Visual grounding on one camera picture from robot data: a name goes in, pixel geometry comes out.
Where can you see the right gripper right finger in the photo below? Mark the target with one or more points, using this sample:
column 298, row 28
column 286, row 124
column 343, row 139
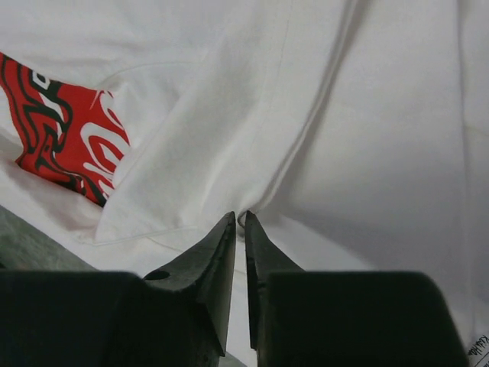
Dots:
column 343, row 318

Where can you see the white printed t-shirt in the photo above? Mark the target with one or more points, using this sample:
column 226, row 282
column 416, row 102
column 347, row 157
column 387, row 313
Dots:
column 355, row 133

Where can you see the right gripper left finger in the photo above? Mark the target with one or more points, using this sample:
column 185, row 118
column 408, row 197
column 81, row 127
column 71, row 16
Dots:
column 176, row 315

